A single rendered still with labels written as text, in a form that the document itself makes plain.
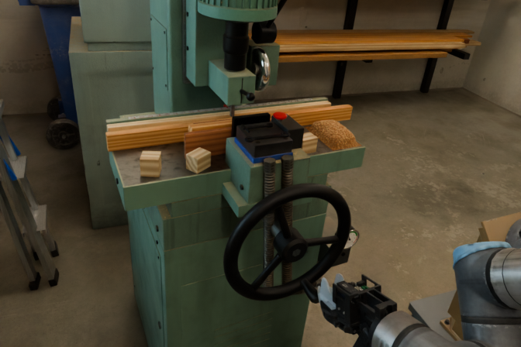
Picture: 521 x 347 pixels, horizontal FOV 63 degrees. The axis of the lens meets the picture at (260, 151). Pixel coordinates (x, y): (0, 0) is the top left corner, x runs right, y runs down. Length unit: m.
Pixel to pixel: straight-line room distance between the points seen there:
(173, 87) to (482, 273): 0.85
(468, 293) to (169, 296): 0.67
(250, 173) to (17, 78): 2.76
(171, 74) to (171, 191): 0.38
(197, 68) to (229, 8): 0.24
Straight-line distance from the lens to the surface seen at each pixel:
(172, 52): 1.17
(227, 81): 0.98
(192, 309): 1.18
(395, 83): 4.39
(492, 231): 1.04
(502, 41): 4.69
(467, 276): 0.78
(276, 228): 0.91
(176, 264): 1.05
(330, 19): 3.79
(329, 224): 1.29
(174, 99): 1.21
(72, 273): 2.05
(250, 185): 0.86
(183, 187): 0.92
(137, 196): 0.91
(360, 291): 0.81
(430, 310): 1.24
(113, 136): 1.01
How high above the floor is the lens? 1.39
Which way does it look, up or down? 29 degrees down
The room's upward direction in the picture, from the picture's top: 5 degrees clockwise
